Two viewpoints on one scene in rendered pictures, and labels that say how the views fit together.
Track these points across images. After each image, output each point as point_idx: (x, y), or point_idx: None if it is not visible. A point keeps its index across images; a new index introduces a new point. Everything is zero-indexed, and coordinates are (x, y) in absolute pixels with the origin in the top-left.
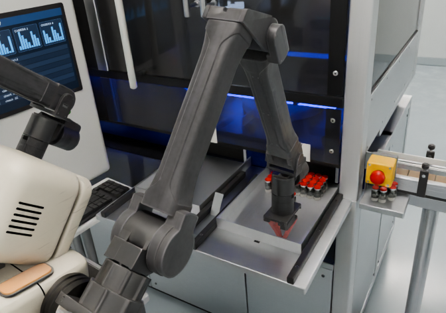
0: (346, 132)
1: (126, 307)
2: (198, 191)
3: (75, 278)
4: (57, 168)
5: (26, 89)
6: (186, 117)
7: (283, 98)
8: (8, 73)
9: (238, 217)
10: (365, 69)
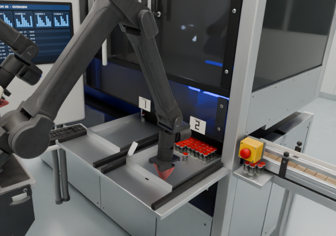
0: (229, 116)
1: None
2: (127, 140)
3: None
4: None
5: (2, 35)
6: (63, 55)
7: (161, 70)
8: None
9: (143, 161)
10: (245, 71)
